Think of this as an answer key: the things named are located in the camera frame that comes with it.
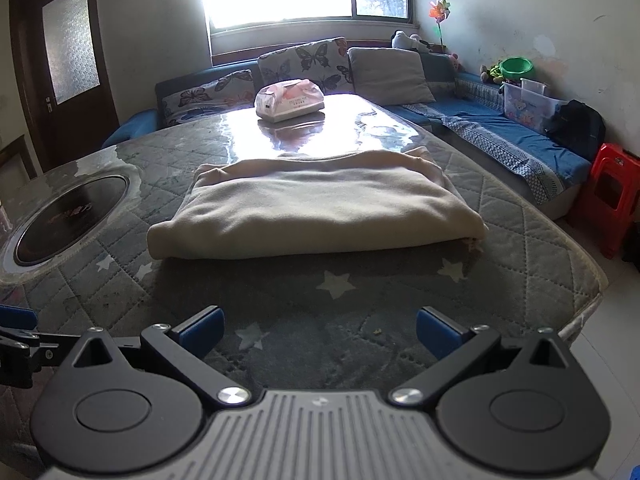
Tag red plastic stool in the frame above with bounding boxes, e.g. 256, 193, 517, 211
567, 142, 640, 260

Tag green plush toy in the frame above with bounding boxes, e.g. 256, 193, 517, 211
479, 62, 507, 86

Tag blue sofa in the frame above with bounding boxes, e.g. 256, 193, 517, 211
102, 52, 593, 221

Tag pink white tissue pack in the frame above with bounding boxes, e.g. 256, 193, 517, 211
255, 79, 325, 123

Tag grey quilted star table cover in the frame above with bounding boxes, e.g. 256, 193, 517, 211
0, 92, 608, 461

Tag large butterfly print cushion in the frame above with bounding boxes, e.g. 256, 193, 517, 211
257, 37, 356, 96

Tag clear plastic storage box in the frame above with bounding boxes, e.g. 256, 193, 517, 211
501, 78, 571, 135

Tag brown door with frosted glass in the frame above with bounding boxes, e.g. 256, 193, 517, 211
7, 0, 121, 173

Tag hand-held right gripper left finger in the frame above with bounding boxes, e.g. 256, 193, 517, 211
62, 305, 251, 408

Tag black backpack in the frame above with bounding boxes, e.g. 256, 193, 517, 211
544, 99, 607, 161

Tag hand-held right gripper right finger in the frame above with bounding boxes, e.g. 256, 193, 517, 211
390, 306, 576, 406

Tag colourful pinwheel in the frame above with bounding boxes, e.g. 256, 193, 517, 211
427, 0, 453, 53

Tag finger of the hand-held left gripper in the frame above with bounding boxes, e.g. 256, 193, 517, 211
0, 304, 66, 390

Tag white plush toy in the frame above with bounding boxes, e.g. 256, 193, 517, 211
391, 30, 431, 53

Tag round built-in cooktop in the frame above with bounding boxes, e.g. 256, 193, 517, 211
0, 169, 143, 286

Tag green plastic basin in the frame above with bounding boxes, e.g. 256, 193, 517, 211
500, 56, 536, 81

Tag grey cushion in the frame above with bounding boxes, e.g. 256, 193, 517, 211
347, 47, 437, 106

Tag long butterfly print cushion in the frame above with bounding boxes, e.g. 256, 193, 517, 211
162, 70, 261, 128

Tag brown wooden ledge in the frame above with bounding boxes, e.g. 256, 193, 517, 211
0, 135, 38, 183

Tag cream garment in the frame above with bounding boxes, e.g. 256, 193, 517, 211
147, 146, 490, 261

